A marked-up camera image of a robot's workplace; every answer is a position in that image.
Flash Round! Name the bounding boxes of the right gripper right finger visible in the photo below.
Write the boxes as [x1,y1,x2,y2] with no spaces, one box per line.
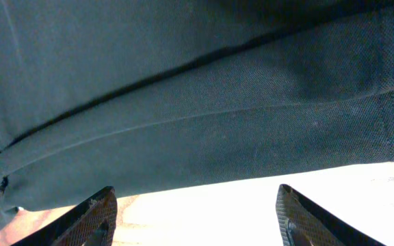
[276,184,384,246]

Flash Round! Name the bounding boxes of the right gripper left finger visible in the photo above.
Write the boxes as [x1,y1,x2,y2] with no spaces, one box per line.
[13,186,118,246]

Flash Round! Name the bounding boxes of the black athletic pants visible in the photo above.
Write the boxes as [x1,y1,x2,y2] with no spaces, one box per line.
[0,0,394,230]

